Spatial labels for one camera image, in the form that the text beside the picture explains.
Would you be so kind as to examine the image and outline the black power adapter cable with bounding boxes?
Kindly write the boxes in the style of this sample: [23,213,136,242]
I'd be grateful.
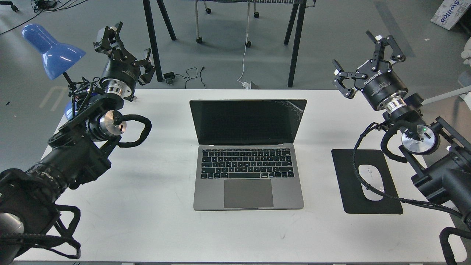
[163,66,206,89]

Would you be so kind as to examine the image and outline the white computer mouse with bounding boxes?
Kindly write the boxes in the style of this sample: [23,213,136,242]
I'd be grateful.
[358,165,384,202]

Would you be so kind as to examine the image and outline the white cardboard box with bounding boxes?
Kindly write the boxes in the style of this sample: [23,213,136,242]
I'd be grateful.
[431,0,471,30]

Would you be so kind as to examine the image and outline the black cables on floor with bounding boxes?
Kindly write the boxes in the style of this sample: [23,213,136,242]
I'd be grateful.
[0,0,89,35]

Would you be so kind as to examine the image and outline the white chair leg right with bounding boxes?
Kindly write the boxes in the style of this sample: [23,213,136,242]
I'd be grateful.
[421,48,471,105]

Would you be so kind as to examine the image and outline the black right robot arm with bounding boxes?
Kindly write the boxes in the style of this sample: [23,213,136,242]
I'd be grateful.
[332,31,471,265]

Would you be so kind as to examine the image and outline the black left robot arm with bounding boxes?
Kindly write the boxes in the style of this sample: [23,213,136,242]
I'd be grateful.
[1,22,155,265]

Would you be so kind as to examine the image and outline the black mouse pad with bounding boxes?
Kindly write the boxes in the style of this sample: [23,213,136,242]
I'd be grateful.
[331,149,403,215]

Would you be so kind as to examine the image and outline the grey laptop computer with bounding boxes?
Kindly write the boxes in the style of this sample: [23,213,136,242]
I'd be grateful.
[190,99,307,211]

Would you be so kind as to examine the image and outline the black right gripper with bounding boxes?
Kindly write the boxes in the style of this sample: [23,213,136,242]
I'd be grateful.
[332,31,409,111]

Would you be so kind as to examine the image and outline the black table frame legs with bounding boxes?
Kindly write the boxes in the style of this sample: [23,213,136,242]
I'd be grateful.
[142,0,307,88]

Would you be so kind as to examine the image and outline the white charger cable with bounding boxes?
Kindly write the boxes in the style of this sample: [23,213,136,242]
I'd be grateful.
[237,0,259,90]

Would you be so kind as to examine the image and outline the blue desk lamp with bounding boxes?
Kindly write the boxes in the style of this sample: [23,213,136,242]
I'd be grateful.
[21,24,86,120]

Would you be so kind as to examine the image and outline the white rolling chair base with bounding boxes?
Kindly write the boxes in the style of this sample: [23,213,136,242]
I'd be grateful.
[194,0,259,48]

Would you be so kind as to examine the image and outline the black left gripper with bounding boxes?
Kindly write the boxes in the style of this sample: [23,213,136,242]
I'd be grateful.
[93,22,155,98]

